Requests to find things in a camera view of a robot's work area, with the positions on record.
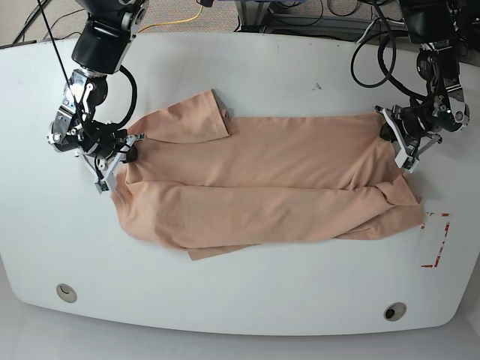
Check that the left table grommet hole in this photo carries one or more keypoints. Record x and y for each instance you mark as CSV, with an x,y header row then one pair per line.
x,y
66,293

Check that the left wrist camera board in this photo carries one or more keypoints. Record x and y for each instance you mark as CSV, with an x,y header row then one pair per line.
x,y
405,162

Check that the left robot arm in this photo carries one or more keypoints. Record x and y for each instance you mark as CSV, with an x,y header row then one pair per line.
x,y
444,31

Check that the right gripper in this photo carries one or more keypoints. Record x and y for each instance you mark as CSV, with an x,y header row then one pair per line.
x,y
122,151

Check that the red tape rectangle marking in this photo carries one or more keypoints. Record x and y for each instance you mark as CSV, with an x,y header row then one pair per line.
x,y
433,235

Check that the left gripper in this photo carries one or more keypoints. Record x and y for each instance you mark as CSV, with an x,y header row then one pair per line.
x,y
404,127

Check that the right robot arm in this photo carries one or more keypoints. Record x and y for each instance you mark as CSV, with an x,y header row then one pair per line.
x,y
109,31

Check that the peach t-shirt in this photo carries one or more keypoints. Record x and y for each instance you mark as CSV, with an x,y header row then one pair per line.
x,y
209,184

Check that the aluminium frame stand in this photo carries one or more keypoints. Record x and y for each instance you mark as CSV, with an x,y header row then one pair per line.
x,y
276,17

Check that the right table grommet hole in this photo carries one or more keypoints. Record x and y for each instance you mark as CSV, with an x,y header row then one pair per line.
x,y
395,312

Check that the table grommet hole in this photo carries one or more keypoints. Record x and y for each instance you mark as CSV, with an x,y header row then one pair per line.
x,y
395,312
66,293

